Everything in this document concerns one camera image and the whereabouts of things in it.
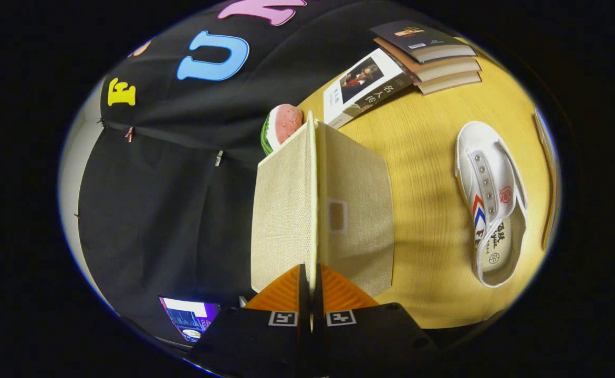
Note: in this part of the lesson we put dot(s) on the beige fabric storage box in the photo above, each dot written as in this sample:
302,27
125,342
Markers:
360,184

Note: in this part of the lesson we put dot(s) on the pink clothespin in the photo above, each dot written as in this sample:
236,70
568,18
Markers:
129,135

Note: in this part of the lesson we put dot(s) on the white portrait cover book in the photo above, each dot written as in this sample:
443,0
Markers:
339,100

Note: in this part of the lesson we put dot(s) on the thick book under stack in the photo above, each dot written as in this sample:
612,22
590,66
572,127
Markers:
449,83

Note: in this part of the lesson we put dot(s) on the computer monitor screen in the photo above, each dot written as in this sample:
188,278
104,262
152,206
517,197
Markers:
189,317

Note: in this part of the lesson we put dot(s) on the brown cover book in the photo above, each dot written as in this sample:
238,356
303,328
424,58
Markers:
444,69

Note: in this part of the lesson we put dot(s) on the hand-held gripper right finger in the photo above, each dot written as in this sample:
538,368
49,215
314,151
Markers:
370,341

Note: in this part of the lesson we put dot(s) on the silver metal clip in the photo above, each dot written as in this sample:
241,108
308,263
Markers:
219,158

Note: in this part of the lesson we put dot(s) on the watermelon slice plush toy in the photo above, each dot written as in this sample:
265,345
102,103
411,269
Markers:
286,123

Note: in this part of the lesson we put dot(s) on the white canvas shoe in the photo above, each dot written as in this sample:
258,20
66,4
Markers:
488,168

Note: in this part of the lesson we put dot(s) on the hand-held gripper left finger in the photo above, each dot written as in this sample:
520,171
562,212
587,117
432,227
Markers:
254,341

